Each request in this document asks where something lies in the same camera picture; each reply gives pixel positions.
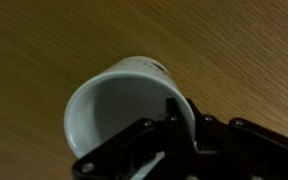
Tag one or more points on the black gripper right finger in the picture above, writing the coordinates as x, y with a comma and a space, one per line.
244, 150

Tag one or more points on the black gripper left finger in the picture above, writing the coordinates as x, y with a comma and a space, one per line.
130, 146

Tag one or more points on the white ceramic mug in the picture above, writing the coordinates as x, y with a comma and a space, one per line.
117, 110

